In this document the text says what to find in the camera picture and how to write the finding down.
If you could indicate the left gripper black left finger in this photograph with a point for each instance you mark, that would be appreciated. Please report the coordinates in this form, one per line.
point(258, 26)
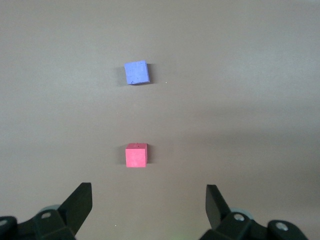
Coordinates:
point(62, 220)

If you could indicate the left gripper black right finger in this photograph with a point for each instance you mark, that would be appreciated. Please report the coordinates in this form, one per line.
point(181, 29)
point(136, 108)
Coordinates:
point(225, 225)

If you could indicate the blue foam block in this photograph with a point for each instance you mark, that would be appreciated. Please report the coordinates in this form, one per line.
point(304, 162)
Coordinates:
point(137, 73)

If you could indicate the red foam block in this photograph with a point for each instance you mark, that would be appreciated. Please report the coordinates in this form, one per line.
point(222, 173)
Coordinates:
point(135, 157)

